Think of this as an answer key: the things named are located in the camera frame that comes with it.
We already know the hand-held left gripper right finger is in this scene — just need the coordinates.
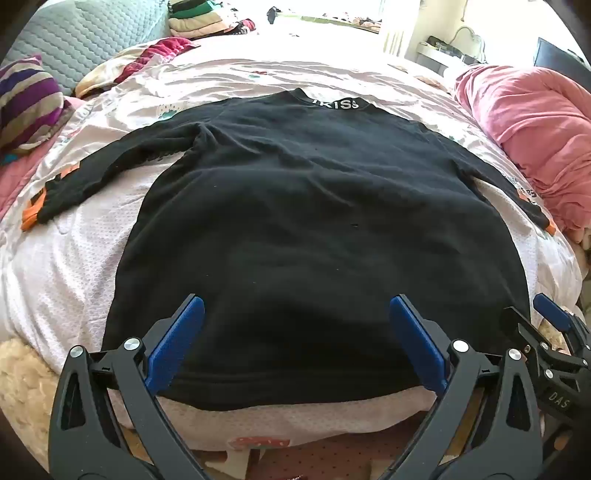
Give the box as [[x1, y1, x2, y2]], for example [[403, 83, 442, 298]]
[[389, 295, 543, 480]]

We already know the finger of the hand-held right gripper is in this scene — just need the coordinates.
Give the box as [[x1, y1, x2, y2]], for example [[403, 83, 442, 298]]
[[501, 307, 571, 374], [533, 294, 591, 356]]

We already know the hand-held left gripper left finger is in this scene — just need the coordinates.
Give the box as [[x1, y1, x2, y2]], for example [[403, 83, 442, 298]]
[[48, 295, 213, 480]]

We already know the black sweatshirt with orange cuffs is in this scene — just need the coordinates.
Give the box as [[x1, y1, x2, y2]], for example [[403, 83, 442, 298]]
[[34, 88, 557, 411]]

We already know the stack of folded clothes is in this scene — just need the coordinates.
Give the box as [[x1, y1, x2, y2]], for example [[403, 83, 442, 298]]
[[167, 0, 259, 38]]

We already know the dotted brown cloth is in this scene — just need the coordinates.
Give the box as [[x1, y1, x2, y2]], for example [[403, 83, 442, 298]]
[[198, 415, 444, 480]]

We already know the pink duvet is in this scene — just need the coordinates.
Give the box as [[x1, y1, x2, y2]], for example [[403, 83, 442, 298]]
[[455, 65, 591, 245]]

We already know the pink cloth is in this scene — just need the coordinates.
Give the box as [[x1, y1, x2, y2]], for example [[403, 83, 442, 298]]
[[0, 97, 84, 217]]

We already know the black monitor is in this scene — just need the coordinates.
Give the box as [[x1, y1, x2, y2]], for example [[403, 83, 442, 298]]
[[533, 37, 587, 75]]

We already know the pink strawberry printed blanket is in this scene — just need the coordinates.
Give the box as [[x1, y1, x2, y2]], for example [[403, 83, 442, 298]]
[[0, 58, 583, 453]]

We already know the white side table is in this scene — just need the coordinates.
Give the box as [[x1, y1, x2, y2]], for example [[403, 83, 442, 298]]
[[416, 39, 485, 77]]

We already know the striped pillow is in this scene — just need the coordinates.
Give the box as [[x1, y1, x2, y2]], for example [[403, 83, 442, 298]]
[[0, 55, 70, 153]]

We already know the cloud-shaped mirror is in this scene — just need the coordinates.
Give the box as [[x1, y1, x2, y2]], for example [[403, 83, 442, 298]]
[[450, 25, 488, 63]]

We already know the red and cream blanket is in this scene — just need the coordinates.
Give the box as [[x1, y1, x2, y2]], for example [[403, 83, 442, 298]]
[[76, 37, 195, 97]]

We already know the cream curtain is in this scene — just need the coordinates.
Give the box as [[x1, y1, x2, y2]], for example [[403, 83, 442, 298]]
[[381, 0, 426, 58]]

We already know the grey quilted cushion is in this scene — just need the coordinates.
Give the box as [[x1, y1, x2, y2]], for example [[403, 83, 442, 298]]
[[4, 0, 171, 97]]

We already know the pile of plush toys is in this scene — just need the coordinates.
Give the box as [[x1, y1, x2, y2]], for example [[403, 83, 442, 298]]
[[342, 16, 384, 32]]

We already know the window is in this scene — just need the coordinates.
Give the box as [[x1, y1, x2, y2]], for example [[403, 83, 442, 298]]
[[277, 0, 384, 19]]

